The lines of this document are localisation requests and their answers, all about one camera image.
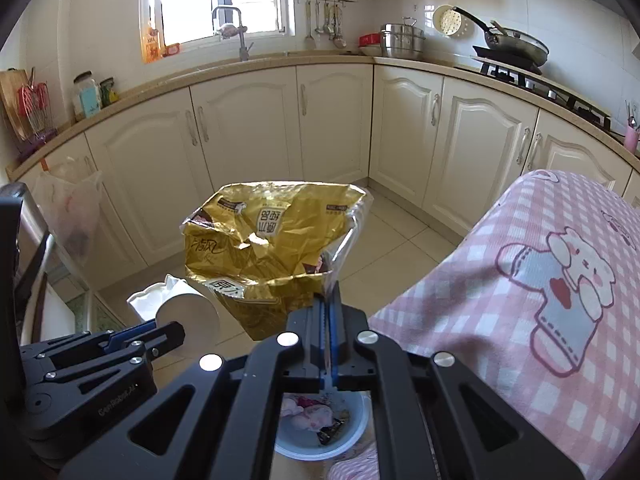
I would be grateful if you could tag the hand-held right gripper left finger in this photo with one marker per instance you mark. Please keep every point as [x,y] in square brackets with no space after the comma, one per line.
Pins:
[322,350]

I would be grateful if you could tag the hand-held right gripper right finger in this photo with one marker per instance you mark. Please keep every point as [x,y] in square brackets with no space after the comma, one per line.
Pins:
[337,350]

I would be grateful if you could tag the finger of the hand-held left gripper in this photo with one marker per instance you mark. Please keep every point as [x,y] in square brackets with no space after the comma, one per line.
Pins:
[100,372]
[125,340]

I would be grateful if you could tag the white paper cup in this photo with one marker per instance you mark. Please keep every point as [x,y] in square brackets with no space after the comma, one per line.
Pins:
[192,320]

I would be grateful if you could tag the blue bowl with white rim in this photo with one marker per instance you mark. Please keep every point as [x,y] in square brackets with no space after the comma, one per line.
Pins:
[350,425]

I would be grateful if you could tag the gold plastic packaging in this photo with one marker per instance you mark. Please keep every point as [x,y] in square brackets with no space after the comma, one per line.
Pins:
[260,250]

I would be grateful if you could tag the hanging clear plastic bag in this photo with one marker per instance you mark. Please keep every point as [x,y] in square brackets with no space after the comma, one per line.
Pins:
[70,200]

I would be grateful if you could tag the pink checked tablecloth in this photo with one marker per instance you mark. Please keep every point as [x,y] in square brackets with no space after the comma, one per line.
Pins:
[500,310]

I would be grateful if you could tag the cream kitchen counter cabinets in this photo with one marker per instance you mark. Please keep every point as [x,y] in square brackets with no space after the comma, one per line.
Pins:
[250,125]

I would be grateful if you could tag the glass jar with blue label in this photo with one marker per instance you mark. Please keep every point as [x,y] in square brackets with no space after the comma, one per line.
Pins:
[87,97]

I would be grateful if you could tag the dark green jar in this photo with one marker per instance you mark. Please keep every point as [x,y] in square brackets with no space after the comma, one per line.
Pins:
[107,92]

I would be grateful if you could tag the wooden cutting board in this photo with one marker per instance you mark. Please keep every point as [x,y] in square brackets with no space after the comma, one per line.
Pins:
[12,105]

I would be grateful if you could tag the small orange sill item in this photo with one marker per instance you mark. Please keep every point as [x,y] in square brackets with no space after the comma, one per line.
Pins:
[171,49]

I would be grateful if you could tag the orange bottle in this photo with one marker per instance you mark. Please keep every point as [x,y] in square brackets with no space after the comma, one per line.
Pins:
[151,45]

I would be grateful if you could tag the red container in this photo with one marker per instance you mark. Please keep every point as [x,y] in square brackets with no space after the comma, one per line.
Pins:
[370,39]

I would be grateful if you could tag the steel kitchen faucet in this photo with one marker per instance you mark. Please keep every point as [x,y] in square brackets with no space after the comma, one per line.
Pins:
[243,45]

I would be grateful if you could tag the steel steamer pot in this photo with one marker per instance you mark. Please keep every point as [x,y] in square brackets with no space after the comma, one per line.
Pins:
[402,40]

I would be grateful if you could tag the pink cloth on faucet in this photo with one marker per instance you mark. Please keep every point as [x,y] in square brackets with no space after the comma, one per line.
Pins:
[230,30]

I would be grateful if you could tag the black gas stove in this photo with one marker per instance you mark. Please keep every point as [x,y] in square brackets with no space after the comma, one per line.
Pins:
[545,90]

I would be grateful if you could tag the white framed window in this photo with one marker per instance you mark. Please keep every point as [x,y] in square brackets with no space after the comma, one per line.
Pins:
[190,0]

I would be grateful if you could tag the yellow perforated plate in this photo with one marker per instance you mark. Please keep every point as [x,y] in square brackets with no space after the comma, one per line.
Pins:
[447,20]

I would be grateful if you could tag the wok with lid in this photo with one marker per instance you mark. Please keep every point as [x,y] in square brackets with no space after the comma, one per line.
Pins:
[520,47]

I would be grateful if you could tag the pink utensil holder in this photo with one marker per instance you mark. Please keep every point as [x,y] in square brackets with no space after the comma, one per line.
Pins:
[631,137]

